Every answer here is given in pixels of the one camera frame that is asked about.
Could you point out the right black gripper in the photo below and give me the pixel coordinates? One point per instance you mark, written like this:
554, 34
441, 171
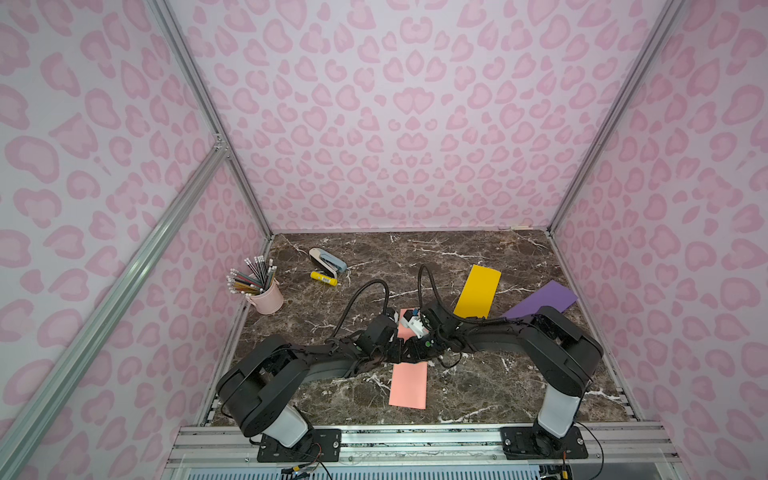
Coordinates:
432, 330

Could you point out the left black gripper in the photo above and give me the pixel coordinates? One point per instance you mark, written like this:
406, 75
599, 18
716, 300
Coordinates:
395, 345

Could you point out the pink paper sheet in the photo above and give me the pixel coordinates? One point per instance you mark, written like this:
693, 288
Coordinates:
408, 387

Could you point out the yellow paper sheet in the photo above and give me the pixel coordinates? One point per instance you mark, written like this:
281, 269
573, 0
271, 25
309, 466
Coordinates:
478, 293

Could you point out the purple paper sheet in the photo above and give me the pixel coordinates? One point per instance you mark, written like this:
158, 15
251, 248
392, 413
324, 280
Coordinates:
552, 294

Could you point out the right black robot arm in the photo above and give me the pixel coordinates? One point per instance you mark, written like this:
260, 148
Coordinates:
566, 356

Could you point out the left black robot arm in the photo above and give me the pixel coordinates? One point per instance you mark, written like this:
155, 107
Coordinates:
257, 392

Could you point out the yellow highlighter marker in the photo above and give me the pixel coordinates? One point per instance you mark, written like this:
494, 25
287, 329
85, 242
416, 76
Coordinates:
324, 278

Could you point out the grey blue stapler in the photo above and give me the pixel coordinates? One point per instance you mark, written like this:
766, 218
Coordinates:
328, 264

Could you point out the pink pencil cup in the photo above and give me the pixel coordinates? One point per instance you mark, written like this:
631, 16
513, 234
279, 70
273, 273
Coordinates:
268, 302

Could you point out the bundle of pencils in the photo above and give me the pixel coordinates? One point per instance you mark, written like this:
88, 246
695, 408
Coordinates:
257, 278

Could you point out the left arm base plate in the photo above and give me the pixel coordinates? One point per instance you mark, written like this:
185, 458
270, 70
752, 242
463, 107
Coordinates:
321, 444

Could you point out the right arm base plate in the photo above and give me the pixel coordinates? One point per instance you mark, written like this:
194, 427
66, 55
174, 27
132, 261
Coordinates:
536, 443

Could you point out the aluminium mounting rail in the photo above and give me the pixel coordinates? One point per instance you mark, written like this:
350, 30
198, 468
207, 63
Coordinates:
615, 450

